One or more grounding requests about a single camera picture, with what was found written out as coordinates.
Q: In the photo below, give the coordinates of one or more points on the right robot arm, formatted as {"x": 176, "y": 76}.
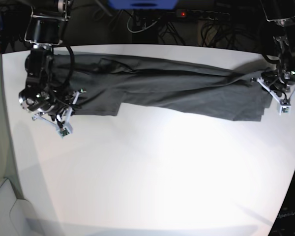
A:
{"x": 43, "y": 94}

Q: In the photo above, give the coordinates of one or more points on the grey chair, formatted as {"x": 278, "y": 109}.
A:
{"x": 17, "y": 216}

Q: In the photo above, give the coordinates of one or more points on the blue box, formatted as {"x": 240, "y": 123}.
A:
{"x": 143, "y": 4}

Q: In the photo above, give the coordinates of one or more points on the black power strip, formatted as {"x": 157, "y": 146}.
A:
{"x": 202, "y": 15}

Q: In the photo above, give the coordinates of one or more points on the dark grey t-shirt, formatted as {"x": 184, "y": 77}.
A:
{"x": 111, "y": 80}

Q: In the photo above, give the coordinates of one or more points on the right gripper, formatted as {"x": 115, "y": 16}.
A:
{"x": 57, "y": 108}

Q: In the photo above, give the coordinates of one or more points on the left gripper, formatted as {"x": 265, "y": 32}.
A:
{"x": 279, "y": 88}

